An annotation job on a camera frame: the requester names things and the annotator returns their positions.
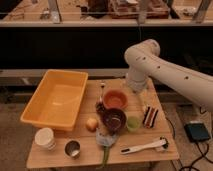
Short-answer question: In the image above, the light blue towel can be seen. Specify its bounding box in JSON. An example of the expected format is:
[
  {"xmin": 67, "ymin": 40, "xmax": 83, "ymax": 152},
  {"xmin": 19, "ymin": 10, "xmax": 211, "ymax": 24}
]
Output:
[{"xmin": 96, "ymin": 129, "xmax": 118, "ymax": 147}]

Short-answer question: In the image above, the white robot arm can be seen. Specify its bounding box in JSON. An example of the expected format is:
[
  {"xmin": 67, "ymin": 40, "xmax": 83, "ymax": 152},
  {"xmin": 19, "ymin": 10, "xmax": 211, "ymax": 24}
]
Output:
[{"xmin": 124, "ymin": 39, "xmax": 213, "ymax": 112}]

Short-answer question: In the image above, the green plastic cup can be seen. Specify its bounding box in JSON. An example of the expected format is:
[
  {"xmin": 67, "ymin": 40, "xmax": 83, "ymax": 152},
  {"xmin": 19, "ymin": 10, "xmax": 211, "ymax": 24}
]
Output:
[{"xmin": 126, "ymin": 116, "xmax": 140, "ymax": 132}]

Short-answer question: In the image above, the metal cup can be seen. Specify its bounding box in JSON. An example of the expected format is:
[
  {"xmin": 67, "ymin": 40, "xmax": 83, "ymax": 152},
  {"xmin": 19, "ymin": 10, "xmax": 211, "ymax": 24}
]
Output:
[{"xmin": 65, "ymin": 140, "xmax": 80, "ymax": 158}]

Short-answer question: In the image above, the white paper cup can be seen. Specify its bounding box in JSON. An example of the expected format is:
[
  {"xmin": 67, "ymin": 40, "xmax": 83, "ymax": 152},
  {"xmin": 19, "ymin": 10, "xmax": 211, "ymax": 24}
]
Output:
[{"xmin": 34, "ymin": 128, "xmax": 56, "ymax": 150}]

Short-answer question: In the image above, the orange bowl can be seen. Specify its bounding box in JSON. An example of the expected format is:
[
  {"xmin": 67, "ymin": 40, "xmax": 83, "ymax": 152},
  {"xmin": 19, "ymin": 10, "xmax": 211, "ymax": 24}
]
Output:
[{"xmin": 103, "ymin": 90, "xmax": 128, "ymax": 109}]

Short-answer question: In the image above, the yellow round fruit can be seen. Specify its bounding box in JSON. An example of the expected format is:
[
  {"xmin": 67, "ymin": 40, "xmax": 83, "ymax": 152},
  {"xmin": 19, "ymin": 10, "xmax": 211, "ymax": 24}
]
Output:
[{"xmin": 86, "ymin": 118, "xmax": 98, "ymax": 132}]

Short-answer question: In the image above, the striped toy cake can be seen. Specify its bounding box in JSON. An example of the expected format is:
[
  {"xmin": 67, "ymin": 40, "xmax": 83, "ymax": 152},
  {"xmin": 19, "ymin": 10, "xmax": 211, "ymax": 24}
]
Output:
[{"xmin": 143, "ymin": 107, "xmax": 158, "ymax": 128}]

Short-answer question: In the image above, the yellow plastic bin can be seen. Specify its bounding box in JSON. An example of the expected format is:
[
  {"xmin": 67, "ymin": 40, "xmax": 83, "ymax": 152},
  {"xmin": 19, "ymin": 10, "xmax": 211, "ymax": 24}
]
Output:
[{"xmin": 20, "ymin": 69, "xmax": 88, "ymax": 131}]

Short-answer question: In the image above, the green cucumber toy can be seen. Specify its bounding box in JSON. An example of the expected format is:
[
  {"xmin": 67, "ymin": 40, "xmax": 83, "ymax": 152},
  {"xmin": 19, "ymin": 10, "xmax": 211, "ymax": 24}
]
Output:
[{"xmin": 100, "ymin": 146, "xmax": 110, "ymax": 168}]

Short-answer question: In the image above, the black foot pedal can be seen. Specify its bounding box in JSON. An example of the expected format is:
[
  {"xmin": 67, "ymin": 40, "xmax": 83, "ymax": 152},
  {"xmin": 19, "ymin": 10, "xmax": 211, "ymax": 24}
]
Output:
[{"xmin": 184, "ymin": 123, "xmax": 210, "ymax": 142}]

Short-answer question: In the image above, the white handled brush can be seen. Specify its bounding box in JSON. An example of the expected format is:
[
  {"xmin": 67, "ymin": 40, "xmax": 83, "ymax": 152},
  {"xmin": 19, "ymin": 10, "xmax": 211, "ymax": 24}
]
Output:
[{"xmin": 120, "ymin": 138, "xmax": 167, "ymax": 155}]

